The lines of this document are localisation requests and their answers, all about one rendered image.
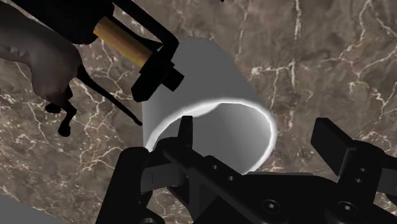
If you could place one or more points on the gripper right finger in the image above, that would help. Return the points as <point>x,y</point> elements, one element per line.
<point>335,142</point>

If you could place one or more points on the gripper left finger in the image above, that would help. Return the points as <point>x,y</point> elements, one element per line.
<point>198,167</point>

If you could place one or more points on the white cylindrical cup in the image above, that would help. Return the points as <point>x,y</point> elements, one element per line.
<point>204,74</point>

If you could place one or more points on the black and gold tool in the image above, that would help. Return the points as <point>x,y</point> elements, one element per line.
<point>155,74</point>

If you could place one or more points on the grey-brown horse figure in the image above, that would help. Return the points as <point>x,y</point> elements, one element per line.
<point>37,62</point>

